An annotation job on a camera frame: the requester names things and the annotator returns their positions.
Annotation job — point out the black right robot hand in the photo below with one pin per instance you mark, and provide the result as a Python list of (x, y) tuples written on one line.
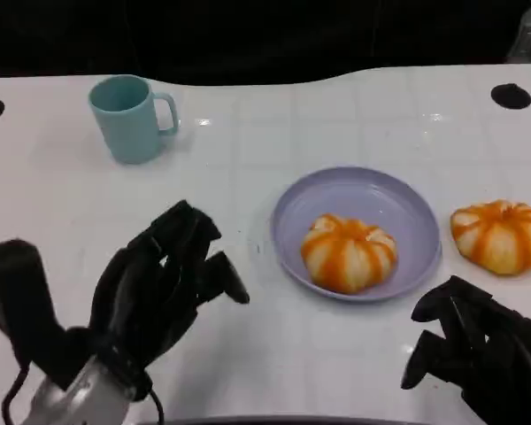
[(500, 354)]

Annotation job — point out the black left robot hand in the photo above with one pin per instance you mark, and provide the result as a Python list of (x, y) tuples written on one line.
[(150, 292)]

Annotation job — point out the orange and white bread roll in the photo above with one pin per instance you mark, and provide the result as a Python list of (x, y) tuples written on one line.
[(500, 239), (349, 257)]

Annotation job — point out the pale green mug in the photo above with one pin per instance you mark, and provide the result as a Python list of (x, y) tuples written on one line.
[(124, 128)]

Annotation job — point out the dark robot torso edge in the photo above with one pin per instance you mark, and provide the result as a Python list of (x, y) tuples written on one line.
[(314, 421)]

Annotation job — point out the lilac plate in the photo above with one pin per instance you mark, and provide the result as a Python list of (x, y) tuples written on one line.
[(358, 195)]

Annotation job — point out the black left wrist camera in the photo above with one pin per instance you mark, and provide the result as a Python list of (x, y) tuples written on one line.
[(22, 301)]

